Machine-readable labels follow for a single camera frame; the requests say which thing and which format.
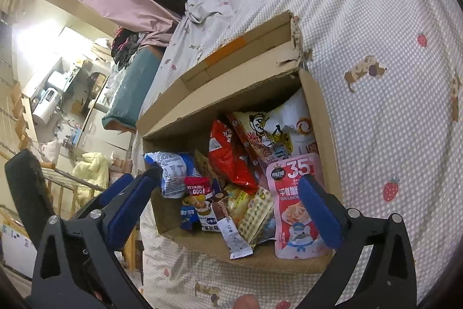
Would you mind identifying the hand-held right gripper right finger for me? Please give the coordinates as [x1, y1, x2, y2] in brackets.
[298, 173, 416, 309]

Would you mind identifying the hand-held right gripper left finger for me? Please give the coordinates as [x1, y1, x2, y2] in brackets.
[31, 168, 161, 309]

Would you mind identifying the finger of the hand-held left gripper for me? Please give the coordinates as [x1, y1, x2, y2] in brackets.
[97, 173, 135, 211]

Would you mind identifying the pink white snack packet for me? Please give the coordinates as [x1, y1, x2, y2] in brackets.
[266, 153, 334, 259]

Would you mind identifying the blue white snack packet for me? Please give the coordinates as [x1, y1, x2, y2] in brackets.
[145, 151, 202, 200]

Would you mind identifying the yellow checked snack packet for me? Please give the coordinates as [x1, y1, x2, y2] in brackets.
[237, 188, 276, 246]

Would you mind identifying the blue yellow cartoon packet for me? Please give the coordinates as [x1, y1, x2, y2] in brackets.
[181, 197, 218, 232]

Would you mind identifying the small red label packet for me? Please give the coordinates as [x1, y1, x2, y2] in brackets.
[184, 177, 212, 198]

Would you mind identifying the yellow crinkled snack packet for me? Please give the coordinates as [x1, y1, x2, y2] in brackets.
[224, 184, 254, 223]

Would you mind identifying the long narrow stick sachet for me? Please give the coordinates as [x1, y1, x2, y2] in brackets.
[212, 193, 254, 259]

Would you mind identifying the white orange swirl packet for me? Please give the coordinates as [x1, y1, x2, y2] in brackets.
[268, 90, 321, 158]

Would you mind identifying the yellow peanut packet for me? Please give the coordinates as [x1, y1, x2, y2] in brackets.
[194, 150, 218, 180]

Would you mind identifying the cartoon face snack packet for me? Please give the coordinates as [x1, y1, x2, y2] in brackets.
[228, 111, 294, 165]

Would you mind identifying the red snack packet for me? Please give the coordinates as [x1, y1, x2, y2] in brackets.
[209, 119, 260, 194]

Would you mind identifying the brown cardboard box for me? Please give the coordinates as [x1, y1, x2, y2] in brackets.
[135, 10, 344, 275]

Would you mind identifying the person's right hand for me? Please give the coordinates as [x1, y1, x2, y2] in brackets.
[232, 294, 260, 309]

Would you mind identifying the yellow plush bedding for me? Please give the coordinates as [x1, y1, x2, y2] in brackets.
[72, 151, 110, 202]

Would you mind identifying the white water heater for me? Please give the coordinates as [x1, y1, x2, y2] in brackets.
[32, 86, 63, 127]

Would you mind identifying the teal padded cushion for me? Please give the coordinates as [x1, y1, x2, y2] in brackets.
[102, 46, 164, 133]

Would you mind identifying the pile of dark clothes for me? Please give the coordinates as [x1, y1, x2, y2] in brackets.
[110, 27, 142, 71]

